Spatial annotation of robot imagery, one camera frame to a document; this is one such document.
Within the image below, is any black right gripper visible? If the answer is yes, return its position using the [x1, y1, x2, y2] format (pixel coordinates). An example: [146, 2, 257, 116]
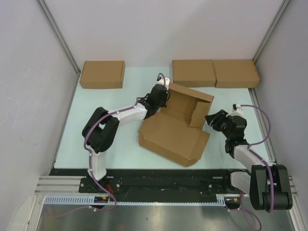
[204, 109, 232, 139]

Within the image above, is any cardboard box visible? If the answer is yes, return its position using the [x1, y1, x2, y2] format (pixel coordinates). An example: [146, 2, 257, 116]
[79, 61, 125, 89]
[172, 59, 216, 88]
[139, 83, 214, 167]
[212, 59, 260, 89]

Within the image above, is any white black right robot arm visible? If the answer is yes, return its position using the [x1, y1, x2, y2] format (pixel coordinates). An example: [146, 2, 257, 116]
[205, 104, 293, 212]

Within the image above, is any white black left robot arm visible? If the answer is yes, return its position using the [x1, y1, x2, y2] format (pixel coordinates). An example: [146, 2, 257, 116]
[82, 84, 169, 193]

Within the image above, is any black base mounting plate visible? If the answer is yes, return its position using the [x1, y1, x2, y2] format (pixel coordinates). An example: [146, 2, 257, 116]
[50, 168, 246, 203]

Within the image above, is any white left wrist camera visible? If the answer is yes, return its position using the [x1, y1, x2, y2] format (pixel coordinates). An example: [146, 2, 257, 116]
[157, 73, 170, 90]

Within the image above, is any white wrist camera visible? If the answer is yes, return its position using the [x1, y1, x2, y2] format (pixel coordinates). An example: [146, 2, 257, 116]
[231, 104, 244, 117]
[157, 73, 170, 90]

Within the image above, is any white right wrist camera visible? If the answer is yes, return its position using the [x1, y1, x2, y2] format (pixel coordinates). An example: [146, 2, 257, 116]
[231, 104, 244, 117]

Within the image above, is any white slotted cable duct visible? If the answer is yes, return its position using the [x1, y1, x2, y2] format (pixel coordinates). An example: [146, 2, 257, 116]
[44, 194, 240, 206]

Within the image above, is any aluminium corner post right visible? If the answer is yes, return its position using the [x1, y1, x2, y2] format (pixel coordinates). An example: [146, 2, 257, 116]
[253, 0, 293, 64]

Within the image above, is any aluminium corner post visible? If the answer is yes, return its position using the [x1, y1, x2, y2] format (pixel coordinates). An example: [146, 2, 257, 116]
[36, 0, 81, 75]
[253, 0, 293, 64]

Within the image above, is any aluminium corner post left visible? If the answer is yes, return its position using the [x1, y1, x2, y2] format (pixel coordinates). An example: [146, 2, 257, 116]
[36, 0, 81, 75]

